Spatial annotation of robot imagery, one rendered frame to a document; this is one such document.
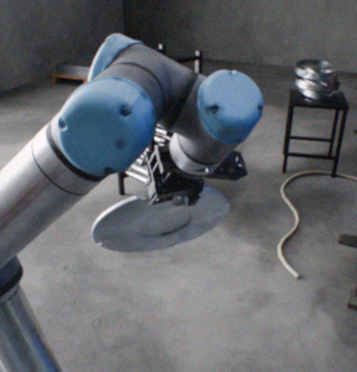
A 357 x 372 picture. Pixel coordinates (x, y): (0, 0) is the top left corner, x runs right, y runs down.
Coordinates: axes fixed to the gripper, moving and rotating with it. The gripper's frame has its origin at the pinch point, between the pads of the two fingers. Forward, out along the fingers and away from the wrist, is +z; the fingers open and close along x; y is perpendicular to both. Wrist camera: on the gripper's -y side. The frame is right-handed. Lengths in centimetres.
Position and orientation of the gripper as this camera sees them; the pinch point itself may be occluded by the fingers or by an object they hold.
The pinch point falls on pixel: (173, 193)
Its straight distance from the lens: 79.0
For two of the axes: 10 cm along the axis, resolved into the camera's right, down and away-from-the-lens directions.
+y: -9.3, 1.7, -3.2
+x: 2.6, 9.3, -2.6
